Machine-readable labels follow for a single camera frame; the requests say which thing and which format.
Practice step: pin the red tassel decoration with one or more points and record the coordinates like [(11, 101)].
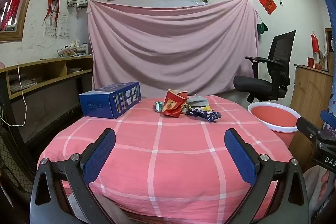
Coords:
[(53, 1)]

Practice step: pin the red cup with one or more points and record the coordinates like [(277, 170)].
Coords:
[(311, 62)]

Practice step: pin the white green wrapper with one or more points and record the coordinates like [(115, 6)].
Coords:
[(158, 106)]

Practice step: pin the red paper wall decoration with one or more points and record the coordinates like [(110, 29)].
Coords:
[(266, 1)]

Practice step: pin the wooden cabinet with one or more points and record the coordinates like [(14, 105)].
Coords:
[(312, 92)]

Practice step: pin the green cap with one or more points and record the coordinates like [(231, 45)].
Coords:
[(262, 28)]

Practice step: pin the wooden window frame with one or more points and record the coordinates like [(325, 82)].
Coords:
[(23, 16)]

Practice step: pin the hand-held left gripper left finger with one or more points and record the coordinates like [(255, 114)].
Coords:
[(101, 155)]

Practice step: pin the wooden picture frame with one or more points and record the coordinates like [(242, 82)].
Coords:
[(328, 41)]

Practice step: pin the dark blue snack wrapper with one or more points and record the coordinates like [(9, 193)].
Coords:
[(207, 115)]

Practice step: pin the stack of books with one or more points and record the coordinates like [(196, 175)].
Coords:
[(72, 50)]

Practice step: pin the grey face mask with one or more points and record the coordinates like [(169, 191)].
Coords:
[(198, 101)]

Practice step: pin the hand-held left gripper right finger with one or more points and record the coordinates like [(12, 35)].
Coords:
[(241, 158)]

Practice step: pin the wooden shelf desk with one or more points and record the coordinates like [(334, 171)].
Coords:
[(47, 62)]

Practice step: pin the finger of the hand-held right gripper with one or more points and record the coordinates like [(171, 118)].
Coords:
[(328, 117), (307, 127)]

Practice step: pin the blue cardboard box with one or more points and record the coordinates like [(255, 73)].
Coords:
[(105, 106)]

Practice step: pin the pink checked blanket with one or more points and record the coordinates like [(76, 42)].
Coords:
[(170, 161)]

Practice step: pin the pile of papers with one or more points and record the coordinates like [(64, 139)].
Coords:
[(74, 70), (23, 84)]

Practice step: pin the yellow wrapper scrap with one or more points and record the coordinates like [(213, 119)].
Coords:
[(207, 108)]

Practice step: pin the person's right hand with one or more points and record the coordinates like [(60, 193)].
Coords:
[(327, 184)]

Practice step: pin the small brown round object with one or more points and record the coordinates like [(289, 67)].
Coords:
[(318, 66)]

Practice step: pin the orange bin with white rim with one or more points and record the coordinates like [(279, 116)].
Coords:
[(273, 119)]

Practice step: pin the red hanging ornament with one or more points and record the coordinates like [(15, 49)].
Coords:
[(315, 43)]

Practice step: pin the black office chair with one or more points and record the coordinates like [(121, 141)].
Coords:
[(281, 56)]

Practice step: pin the red paper packet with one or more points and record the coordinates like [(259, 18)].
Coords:
[(173, 104)]

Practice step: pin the paper wall calendar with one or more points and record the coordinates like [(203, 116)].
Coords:
[(50, 30), (64, 27)]

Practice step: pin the pink hanging sheet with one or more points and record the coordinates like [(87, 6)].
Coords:
[(170, 43)]

